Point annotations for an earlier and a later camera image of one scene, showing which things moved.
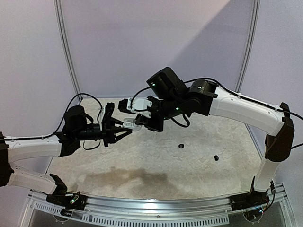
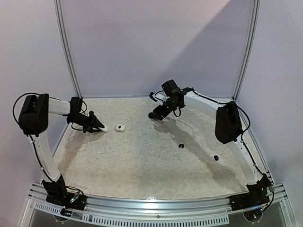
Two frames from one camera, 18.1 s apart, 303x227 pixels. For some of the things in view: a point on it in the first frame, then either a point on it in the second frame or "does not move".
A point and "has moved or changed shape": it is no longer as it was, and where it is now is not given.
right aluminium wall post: x=251 y=47 does not move
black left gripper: x=109 y=130 to x=93 y=122
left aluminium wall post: x=59 y=12 does not move
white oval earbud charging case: x=129 y=122 has moved or changed shape
